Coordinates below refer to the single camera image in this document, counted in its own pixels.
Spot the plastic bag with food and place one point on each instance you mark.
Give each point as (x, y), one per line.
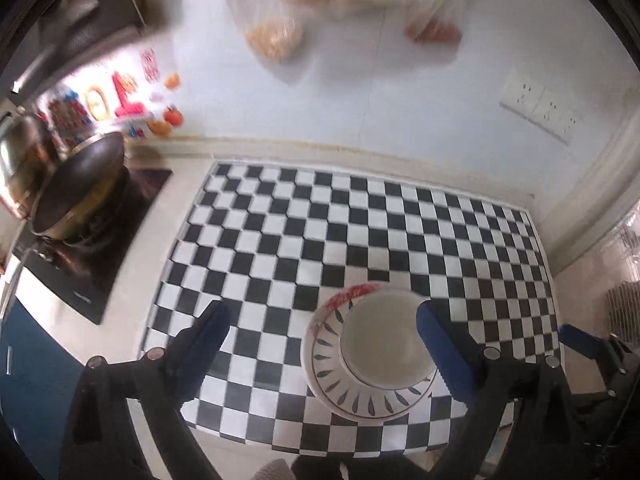
(280, 33)

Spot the steel wok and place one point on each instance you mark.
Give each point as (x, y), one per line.
(79, 188)

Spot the colourful wall stickers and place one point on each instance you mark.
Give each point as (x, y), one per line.
(135, 90)

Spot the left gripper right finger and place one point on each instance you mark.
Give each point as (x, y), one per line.
(483, 385)

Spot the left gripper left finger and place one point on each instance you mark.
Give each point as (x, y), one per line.
(167, 378)

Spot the white wall socket strip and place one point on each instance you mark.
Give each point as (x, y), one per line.
(538, 105)

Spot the range hood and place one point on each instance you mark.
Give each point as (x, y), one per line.
(42, 41)

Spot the stainless steel pot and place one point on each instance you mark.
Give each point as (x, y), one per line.
(28, 159)

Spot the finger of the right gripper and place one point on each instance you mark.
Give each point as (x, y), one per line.
(580, 341)

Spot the black gas stove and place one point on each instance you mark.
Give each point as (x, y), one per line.
(82, 270)

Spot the plain white bowl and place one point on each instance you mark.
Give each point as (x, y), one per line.
(380, 344)

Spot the black white checkered mat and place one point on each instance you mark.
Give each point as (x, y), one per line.
(296, 254)

